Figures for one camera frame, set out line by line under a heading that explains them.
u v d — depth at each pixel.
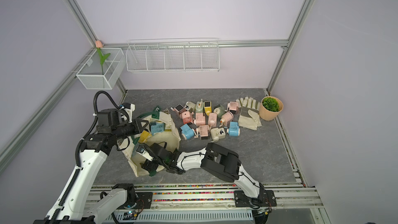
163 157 0.65
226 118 0.96
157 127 0.91
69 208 0.38
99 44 0.89
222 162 0.53
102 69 0.89
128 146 0.63
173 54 0.98
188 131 0.93
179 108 1.00
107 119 0.53
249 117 1.05
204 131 0.93
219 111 1.00
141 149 0.70
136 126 0.64
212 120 0.96
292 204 0.74
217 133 0.93
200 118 0.99
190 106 1.05
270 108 0.97
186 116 0.97
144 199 0.74
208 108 1.02
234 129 0.94
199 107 1.02
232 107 1.05
